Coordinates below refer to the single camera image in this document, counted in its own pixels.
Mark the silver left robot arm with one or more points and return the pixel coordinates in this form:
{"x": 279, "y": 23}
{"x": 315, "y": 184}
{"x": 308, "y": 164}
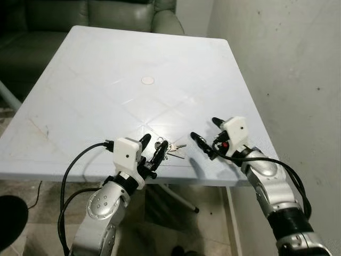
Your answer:
{"x": 104, "y": 207}

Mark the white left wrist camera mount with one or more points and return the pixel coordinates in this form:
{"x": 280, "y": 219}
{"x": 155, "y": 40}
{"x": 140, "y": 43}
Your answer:
{"x": 127, "y": 152}

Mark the black round object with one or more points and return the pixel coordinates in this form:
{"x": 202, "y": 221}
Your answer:
{"x": 10, "y": 221}

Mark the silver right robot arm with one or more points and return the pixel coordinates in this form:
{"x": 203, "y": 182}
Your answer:
{"x": 266, "y": 182}

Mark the silver key bunch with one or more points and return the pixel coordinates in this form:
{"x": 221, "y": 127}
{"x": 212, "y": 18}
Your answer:
{"x": 175, "y": 152}

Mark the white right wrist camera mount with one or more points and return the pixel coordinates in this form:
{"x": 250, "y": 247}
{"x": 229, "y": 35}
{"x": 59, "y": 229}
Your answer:
{"x": 235, "y": 133}

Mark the dark green leather sofa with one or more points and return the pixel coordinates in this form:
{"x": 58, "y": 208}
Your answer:
{"x": 48, "y": 32}

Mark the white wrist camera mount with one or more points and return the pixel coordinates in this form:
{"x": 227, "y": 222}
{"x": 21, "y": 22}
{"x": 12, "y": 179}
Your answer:
{"x": 127, "y": 152}
{"x": 235, "y": 133}

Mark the white plastic table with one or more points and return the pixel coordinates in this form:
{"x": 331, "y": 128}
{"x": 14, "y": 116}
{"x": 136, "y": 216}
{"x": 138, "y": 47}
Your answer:
{"x": 133, "y": 96}

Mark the dark robot foot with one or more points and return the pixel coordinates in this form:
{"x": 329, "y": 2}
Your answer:
{"x": 184, "y": 252}

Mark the grey slanted bar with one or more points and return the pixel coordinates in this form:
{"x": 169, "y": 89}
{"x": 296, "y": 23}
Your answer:
{"x": 9, "y": 96}

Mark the white round table cap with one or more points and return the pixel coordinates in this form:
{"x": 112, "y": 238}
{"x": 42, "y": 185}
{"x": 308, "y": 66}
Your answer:
{"x": 147, "y": 80}

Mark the grey table leg black foot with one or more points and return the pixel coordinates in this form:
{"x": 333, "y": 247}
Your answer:
{"x": 181, "y": 198}

